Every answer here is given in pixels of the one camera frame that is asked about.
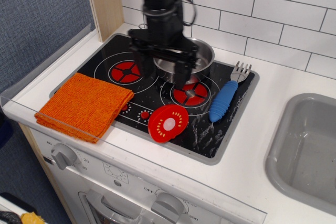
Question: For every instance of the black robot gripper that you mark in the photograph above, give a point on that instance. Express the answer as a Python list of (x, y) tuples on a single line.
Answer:
[(163, 38)]

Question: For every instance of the stainless steel pot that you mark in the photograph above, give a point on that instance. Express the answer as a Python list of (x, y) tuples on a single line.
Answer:
[(204, 59)]

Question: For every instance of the orange napkin cloth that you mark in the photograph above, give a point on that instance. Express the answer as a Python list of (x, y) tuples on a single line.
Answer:
[(84, 107)]

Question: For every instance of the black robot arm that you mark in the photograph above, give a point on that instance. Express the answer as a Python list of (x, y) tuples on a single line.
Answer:
[(162, 6)]

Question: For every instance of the red toy tomato half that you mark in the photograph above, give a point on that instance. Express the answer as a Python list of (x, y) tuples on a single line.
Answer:
[(167, 122)]

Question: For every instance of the black toy stovetop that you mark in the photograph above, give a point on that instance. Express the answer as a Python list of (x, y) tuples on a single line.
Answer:
[(202, 140)]

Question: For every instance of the light wooden side panel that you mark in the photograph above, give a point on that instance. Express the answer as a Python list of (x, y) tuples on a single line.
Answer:
[(108, 17)]

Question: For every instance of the grey left oven knob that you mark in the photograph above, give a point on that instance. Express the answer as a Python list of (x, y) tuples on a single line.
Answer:
[(63, 156)]

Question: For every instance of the grey oven knob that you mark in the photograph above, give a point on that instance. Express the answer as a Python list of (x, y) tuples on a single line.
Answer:
[(63, 156), (168, 207)]

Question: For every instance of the grey right oven knob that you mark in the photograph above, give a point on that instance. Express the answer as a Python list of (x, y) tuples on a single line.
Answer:
[(168, 207)]

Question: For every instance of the white toy oven front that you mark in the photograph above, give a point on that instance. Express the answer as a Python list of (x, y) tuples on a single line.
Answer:
[(98, 192)]

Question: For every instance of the grey sink basin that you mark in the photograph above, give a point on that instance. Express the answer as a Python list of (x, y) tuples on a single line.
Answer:
[(301, 160)]

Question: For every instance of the yellow cloth at corner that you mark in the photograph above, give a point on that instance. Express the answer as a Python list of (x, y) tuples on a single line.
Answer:
[(31, 218)]

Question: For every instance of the blue handled toy fork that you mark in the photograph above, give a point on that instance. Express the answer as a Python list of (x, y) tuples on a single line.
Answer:
[(221, 102)]

